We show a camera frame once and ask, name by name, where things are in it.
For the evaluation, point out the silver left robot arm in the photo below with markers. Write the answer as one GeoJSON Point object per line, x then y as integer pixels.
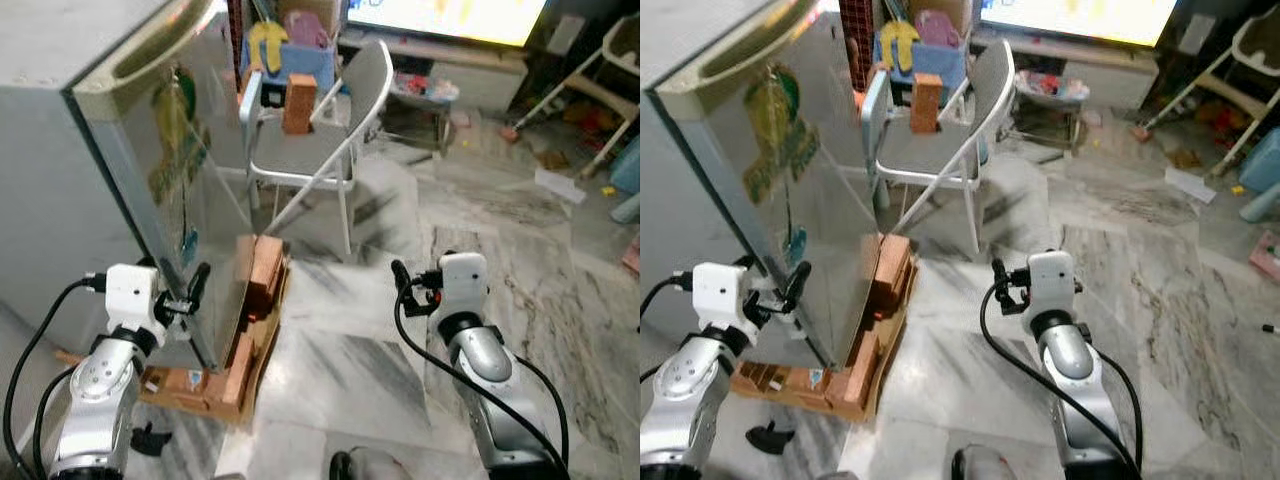
{"type": "Point", "coordinates": [95, 390]}
{"type": "Point", "coordinates": [685, 395]}

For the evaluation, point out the grey fridge body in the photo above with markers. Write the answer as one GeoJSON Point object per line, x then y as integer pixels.
{"type": "Point", "coordinates": [672, 190]}
{"type": "Point", "coordinates": [40, 180]}

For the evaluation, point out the wooden pallet with bricks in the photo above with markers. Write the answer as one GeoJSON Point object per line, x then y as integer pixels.
{"type": "Point", "coordinates": [250, 340]}
{"type": "Point", "coordinates": [870, 350]}

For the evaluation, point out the small black floor object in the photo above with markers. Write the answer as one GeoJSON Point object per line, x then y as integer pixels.
{"type": "Point", "coordinates": [150, 438]}
{"type": "Point", "coordinates": [770, 438]}

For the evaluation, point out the grey white metal chair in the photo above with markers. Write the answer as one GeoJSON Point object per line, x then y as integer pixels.
{"type": "Point", "coordinates": [925, 155]}
{"type": "Point", "coordinates": [300, 155]}

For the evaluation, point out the pink flat floor item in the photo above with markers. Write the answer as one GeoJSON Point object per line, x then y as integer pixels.
{"type": "Point", "coordinates": [1266, 257]}
{"type": "Point", "coordinates": [632, 257]}

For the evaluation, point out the green yellow door sticker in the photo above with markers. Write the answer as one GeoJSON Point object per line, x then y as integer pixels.
{"type": "Point", "coordinates": [172, 125]}
{"type": "Point", "coordinates": [775, 125]}

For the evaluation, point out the white paper sheet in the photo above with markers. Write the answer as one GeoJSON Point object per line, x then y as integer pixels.
{"type": "Point", "coordinates": [560, 185]}
{"type": "Point", "coordinates": [1190, 185]}

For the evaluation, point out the grey right robot leg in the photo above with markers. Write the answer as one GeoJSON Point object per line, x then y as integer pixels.
{"type": "Point", "coordinates": [990, 466]}
{"type": "Point", "coordinates": [370, 466]}

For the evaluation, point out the colourful baby bouncer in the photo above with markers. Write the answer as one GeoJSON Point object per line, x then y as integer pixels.
{"type": "Point", "coordinates": [425, 92]}
{"type": "Point", "coordinates": [1050, 90]}

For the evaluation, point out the upright orange brick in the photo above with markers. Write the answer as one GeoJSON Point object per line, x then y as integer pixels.
{"type": "Point", "coordinates": [926, 102]}
{"type": "Point", "coordinates": [299, 103]}

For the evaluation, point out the light blue plastic stool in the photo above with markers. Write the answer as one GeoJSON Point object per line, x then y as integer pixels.
{"type": "Point", "coordinates": [1262, 175]}
{"type": "Point", "coordinates": [628, 170]}

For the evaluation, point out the grey television cabinet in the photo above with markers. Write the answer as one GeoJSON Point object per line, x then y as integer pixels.
{"type": "Point", "coordinates": [480, 75]}
{"type": "Point", "coordinates": [1110, 80]}

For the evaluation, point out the blue bag with toys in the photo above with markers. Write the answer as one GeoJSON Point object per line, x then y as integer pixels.
{"type": "Point", "coordinates": [310, 58]}
{"type": "Point", "coordinates": [935, 58]}

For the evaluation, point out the bright television screen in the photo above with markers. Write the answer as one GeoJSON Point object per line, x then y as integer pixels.
{"type": "Point", "coordinates": [1075, 18]}
{"type": "Point", "coordinates": [440, 18]}

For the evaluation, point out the white baby high chair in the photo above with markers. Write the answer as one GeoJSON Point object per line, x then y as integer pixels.
{"type": "Point", "coordinates": [600, 95]}
{"type": "Point", "coordinates": [1235, 100]}

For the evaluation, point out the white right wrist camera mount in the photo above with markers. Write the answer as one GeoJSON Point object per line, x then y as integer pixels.
{"type": "Point", "coordinates": [1052, 280]}
{"type": "Point", "coordinates": [463, 280]}

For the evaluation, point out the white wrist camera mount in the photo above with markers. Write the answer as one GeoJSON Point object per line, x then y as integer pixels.
{"type": "Point", "coordinates": [720, 295]}
{"type": "Point", "coordinates": [1052, 280]}
{"type": "Point", "coordinates": [463, 280]}
{"type": "Point", "coordinates": [130, 295]}

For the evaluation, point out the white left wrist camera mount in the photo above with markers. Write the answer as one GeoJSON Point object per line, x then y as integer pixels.
{"type": "Point", "coordinates": [720, 295]}
{"type": "Point", "coordinates": [130, 295]}

